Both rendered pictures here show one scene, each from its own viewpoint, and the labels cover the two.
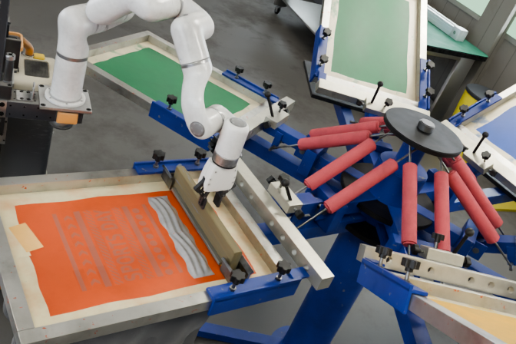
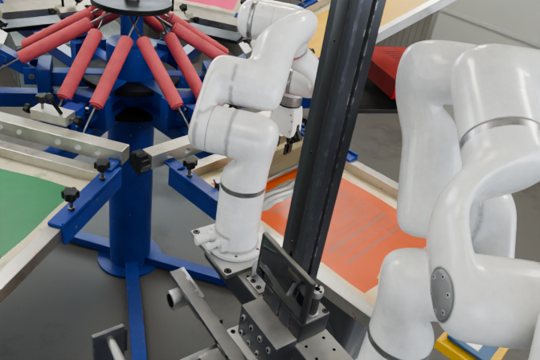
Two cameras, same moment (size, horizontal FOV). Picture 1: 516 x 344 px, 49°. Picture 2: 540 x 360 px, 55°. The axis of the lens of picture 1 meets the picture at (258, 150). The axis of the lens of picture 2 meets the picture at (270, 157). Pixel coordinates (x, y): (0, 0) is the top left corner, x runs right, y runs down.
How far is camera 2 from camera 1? 226 cm
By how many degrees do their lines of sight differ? 82
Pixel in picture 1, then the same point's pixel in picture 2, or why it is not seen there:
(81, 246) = (364, 236)
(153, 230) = not seen: hidden behind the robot
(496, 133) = not seen: outside the picture
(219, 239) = not seen: hidden behind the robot
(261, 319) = (97, 285)
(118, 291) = (384, 208)
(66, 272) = (398, 237)
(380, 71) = not seen: outside the picture
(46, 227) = (366, 263)
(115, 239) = (336, 219)
